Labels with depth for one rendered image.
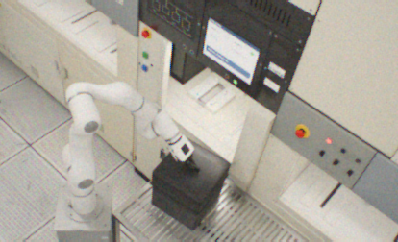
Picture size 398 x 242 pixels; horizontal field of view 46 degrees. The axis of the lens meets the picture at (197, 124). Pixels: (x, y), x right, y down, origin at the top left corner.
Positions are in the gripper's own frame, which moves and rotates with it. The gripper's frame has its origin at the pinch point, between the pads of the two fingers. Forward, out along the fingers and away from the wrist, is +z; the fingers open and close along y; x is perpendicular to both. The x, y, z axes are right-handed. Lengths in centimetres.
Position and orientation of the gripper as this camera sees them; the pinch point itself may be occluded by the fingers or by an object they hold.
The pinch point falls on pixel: (191, 164)
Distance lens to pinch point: 231.4
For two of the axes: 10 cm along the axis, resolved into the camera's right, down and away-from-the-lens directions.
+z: 5.0, 7.9, 3.5
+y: 5.4, -6.1, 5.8
